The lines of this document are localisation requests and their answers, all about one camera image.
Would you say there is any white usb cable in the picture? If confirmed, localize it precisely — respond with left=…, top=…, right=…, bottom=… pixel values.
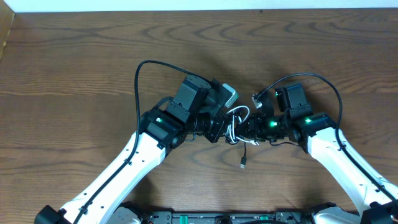
left=224, top=105, right=261, bottom=146

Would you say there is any black usb cable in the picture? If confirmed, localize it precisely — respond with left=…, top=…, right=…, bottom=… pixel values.
left=226, top=113, right=249, bottom=169

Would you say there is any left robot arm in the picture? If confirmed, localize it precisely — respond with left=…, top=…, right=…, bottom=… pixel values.
left=34, top=75, right=238, bottom=223

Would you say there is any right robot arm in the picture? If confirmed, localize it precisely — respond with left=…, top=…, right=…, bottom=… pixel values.
left=235, top=83, right=397, bottom=223

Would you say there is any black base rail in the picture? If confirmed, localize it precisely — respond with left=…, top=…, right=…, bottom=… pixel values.
left=109, top=202, right=314, bottom=224

